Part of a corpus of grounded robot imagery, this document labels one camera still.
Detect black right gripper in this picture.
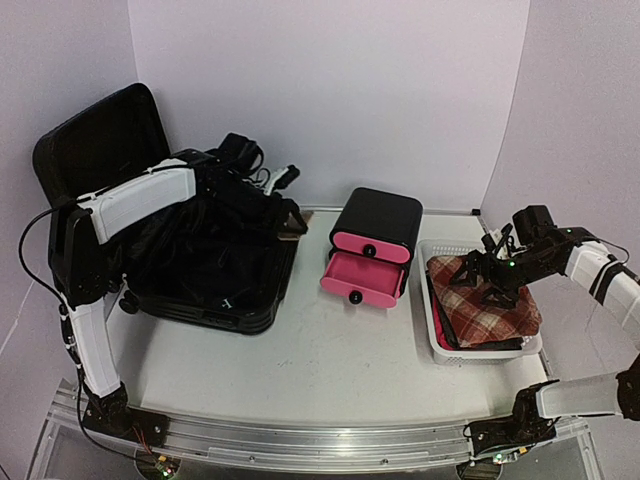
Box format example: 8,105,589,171
449,249,556,310

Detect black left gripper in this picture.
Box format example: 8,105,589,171
207,175,307,233

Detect red plaid garment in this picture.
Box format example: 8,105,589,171
427,256,542,350

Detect white perforated plastic basket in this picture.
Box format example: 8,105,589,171
416,239,543,366

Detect pink garment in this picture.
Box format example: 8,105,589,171
432,299,459,351

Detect black pink drawer organizer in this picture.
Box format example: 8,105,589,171
320,187,423,309

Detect black ribbed hard-shell suitcase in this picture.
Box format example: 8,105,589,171
31,82,301,337

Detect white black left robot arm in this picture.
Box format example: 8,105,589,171
46,134,308,445

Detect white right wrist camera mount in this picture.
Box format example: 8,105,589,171
481,223,513,260

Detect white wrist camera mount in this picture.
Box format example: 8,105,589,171
481,223,513,260
263,164,300,196

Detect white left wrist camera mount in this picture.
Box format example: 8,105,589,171
263,164,300,196

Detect aluminium rail frame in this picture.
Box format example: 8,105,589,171
26,384,603,479

